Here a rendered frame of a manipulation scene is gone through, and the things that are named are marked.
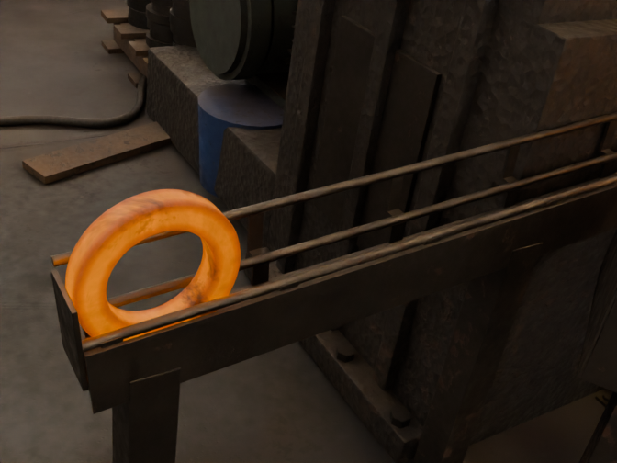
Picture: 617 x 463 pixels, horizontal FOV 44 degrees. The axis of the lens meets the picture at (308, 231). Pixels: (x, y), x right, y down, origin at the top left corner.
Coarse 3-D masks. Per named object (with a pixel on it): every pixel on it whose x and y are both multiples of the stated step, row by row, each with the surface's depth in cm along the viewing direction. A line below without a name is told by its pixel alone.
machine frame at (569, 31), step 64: (320, 0) 148; (384, 0) 131; (448, 0) 122; (512, 0) 110; (576, 0) 109; (320, 64) 155; (384, 64) 135; (448, 64) 125; (512, 64) 113; (576, 64) 108; (320, 128) 162; (384, 128) 141; (448, 128) 123; (512, 128) 115; (384, 192) 145; (448, 192) 130; (320, 256) 172; (576, 256) 137; (384, 320) 154; (448, 320) 136; (576, 320) 150; (384, 384) 153; (512, 384) 151; (576, 384) 167; (384, 448) 152
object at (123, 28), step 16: (128, 0) 294; (144, 0) 287; (160, 0) 269; (176, 0) 249; (112, 16) 303; (128, 16) 299; (144, 16) 291; (160, 16) 271; (176, 16) 252; (128, 32) 289; (144, 32) 292; (160, 32) 274; (176, 32) 255; (192, 32) 253; (112, 48) 307; (128, 48) 300; (144, 48) 278; (144, 64) 269
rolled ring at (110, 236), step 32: (160, 192) 76; (192, 192) 79; (96, 224) 74; (128, 224) 73; (160, 224) 75; (192, 224) 77; (224, 224) 80; (96, 256) 73; (224, 256) 82; (96, 288) 75; (192, 288) 85; (224, 288) 85; (96, 320) 77; (128, 320) 81
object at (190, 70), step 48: (192, 0) 224; (240, 0) 199; (288, 0) 205; (192, 48) 255; (240, 48) 205; (288, 48) 212; (192, 96) 226; (192, 144) 232; (240, 144) 204; (240, 192) 209
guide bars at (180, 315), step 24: (576, 192) 107; (504, 216) 101; (408, 240) 95; (432, 240) 96; (336, 264) 90; (360, 264) 91; (264, 288) 85; (192, 312) 81; (96, 336) 77; (120, 336) 78
